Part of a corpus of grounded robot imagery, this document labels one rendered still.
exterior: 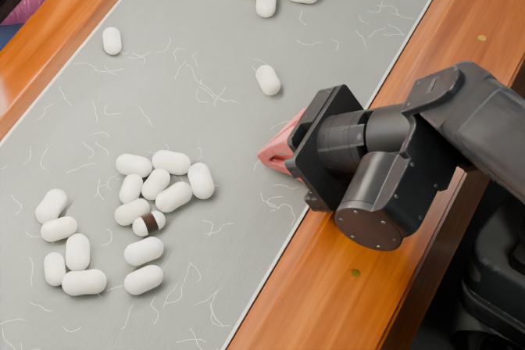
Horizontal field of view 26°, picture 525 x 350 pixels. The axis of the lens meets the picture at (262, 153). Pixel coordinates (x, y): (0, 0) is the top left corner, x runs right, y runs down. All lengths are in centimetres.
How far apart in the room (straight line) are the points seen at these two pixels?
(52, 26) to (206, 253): 31
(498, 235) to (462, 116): 72
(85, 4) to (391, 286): 45
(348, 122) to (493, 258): 60
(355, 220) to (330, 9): 38
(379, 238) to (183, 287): 20
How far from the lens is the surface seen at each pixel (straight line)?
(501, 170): 78
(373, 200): 88
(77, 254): 101
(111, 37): 118
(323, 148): 98
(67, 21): 119
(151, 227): 103
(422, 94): 89
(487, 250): 154
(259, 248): 103
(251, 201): 106
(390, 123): 93
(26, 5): 130
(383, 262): 100
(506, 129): 80
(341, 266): 99
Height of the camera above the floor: 160
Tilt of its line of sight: 52 degrees down
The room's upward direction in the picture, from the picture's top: straight up
